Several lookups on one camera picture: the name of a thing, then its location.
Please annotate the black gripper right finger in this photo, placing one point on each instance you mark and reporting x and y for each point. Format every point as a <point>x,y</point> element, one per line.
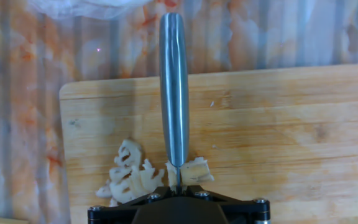
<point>247,213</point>

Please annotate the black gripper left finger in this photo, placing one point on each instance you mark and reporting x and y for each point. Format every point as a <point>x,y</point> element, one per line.
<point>117,214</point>

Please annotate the small lotus slice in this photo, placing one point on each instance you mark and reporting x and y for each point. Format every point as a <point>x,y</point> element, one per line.
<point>120,194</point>
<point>104,192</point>

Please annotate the lotus root piece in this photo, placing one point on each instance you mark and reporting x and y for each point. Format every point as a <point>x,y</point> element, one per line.
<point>197,172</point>

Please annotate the steel cleaver knife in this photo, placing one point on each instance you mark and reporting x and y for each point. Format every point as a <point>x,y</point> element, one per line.
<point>174,84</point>

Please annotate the bamboo cutting board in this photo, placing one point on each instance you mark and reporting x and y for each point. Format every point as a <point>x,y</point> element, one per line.
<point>275,140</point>

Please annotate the wooden peg rack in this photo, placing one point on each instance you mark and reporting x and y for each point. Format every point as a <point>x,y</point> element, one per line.
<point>2,220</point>

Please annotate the marble pattern plastic sheet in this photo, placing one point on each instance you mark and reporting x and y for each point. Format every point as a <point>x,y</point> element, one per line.
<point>26,109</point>

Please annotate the clear plastic bag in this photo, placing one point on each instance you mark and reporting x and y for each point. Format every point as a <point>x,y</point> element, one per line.
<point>89,7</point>

